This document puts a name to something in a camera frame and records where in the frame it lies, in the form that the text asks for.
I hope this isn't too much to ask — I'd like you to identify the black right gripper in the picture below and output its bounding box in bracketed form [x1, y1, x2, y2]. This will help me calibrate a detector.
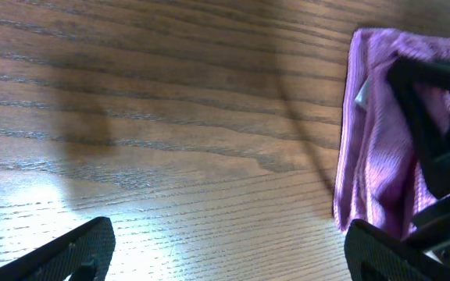
[387, 57, 450, 268]

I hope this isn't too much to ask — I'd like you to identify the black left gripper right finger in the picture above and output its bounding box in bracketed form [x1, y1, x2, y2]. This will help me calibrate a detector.
[344, 219, 450, 281]

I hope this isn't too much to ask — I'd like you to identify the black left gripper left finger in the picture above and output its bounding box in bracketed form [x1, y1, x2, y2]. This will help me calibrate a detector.
[0, 217, 116, 281]

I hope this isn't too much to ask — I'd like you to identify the purple microfiber cloth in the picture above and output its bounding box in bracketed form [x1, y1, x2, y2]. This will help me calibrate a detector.
[333, 28, 450, 238]

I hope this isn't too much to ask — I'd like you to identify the white cloth label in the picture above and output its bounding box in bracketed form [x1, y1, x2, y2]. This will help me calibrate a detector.
[354, 78, 370, 111]

